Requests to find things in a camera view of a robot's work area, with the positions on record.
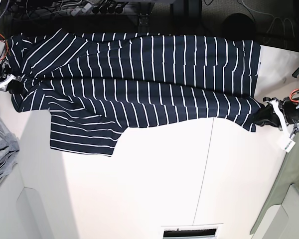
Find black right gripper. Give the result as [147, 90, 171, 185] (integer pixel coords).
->
[0, 60, 23, 94]

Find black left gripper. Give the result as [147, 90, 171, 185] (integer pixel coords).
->
[252, 98, 299, 128]

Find navy white-striped t-shirt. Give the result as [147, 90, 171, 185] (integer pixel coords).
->
[6, 30, 262, 156]

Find grey cloth pile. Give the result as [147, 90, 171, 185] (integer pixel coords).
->
[0, 118, 19, 179]

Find black round stool base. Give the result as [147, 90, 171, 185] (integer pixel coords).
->
[221, 13, 257, 40]

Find green-grey side panel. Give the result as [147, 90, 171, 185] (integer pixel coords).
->
[249, 52, 299, 239]

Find white power strip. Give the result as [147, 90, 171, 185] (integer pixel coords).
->
[66, 2, 93, 16]

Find white left side panel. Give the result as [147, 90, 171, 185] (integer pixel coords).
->
[0, 165, 54, 239]

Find white slotted vent tray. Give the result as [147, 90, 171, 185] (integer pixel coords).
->
[159, 223, 224, 239]

